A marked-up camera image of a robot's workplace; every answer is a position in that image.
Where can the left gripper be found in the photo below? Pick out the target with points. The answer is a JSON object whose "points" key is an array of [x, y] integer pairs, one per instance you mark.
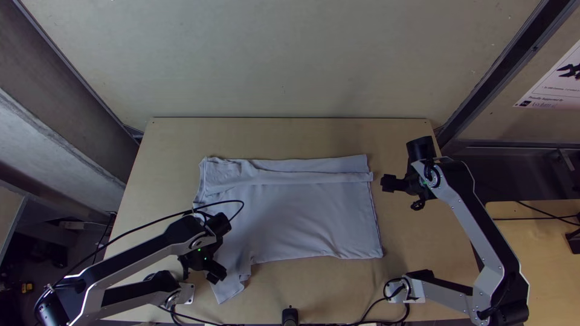
{"points": [[216, 271]]}

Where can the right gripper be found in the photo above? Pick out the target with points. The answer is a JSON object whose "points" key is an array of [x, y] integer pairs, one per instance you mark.
{"points": [[394, 183]]}

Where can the light grey t-shirt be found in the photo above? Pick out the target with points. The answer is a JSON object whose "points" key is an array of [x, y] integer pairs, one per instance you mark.
{"points": [[294, 213]]}

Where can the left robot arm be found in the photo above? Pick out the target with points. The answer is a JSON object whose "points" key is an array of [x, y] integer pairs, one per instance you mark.
{"points": [[136, 253]]}

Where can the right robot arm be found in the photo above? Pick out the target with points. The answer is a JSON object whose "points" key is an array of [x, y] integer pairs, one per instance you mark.
{"points": [[453, 199]]}

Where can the pale wooden desk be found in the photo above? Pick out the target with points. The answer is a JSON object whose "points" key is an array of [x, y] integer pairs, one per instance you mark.
{"points": [[543, 271]]}

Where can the white printed wall poster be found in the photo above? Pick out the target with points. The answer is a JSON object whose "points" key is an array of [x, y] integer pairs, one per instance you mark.
{"points": [[557, 86]]}

